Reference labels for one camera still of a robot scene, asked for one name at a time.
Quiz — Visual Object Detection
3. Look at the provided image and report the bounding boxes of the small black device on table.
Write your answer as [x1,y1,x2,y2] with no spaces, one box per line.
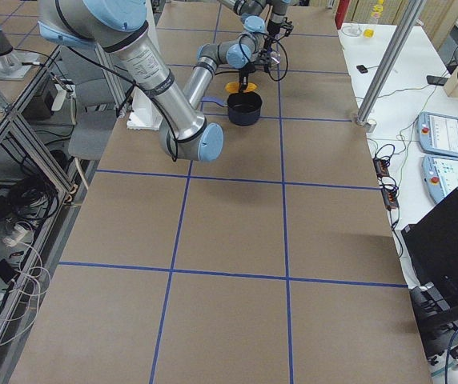
[356,65,368,74]

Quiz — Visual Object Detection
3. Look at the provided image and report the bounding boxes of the yellow toy corn cob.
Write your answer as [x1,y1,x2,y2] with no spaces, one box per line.
[224,82,258,94]

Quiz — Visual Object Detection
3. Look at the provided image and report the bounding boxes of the dark blue saucepan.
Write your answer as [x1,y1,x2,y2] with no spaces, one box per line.
[201,91,263,126]

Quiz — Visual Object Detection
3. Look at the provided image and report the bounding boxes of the lower teach pendant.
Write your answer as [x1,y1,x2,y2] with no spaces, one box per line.
[422,154,458,203]

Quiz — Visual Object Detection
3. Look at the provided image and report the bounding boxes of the black monitor stand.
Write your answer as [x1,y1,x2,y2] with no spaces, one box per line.
[409,286,458,364]

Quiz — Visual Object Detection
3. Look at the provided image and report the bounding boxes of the teach pendant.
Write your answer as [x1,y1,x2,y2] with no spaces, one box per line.
[422,154,458,203]
[416,111,458,158]

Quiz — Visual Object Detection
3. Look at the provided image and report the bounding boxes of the grey office chair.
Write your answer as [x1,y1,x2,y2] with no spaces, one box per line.
[61,48,119,161]

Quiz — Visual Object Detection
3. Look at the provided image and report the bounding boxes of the white pedestal column base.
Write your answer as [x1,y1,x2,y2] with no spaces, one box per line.
[127,88,163,130]

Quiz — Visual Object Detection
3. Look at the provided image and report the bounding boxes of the glass pot lid blue knob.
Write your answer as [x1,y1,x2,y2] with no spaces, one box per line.
[258,49,281,68]

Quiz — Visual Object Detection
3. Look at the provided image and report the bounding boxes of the yellow cup on table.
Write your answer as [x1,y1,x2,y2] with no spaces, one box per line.
[363,29,374,38]

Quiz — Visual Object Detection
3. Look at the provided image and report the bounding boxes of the black phone on table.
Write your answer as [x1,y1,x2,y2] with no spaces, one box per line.
[426,75,448,86]

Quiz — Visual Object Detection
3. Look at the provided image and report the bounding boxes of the upper orange black adapter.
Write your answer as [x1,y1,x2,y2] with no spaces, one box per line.
[373,158,390,178]

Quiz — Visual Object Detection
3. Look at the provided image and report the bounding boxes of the plastic bottle yellow cap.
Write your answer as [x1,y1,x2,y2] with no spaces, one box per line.
[369,0,384,24]

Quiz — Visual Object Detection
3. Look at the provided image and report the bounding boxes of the lower orange black adapter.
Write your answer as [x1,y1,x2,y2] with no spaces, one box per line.
[381,189,400,211]

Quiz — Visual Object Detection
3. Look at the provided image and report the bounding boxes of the black laptop computer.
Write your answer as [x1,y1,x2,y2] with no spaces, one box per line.
[401,187,458,305]

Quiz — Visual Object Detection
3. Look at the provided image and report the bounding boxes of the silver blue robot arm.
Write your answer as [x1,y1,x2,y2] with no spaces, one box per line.
[219,0,291,37]
[38,1,266,162]

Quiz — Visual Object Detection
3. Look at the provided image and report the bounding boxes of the aluminium frame post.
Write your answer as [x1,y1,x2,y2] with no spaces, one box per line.
[355,0,426,133]

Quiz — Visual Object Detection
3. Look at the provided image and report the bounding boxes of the orange black adapter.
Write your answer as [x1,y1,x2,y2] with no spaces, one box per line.
[381,189,400,211]
[373,158,390,178]

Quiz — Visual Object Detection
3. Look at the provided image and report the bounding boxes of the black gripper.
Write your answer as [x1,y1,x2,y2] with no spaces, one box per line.
[239,63,255,93]
[267,22,283,38]

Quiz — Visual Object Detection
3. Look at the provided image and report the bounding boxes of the upper teach pendant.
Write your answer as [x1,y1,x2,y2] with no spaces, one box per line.
[416,111,458,158]

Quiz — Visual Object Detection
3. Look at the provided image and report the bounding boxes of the aluminium frame rack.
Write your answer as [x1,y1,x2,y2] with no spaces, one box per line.
[0,48,77,205]

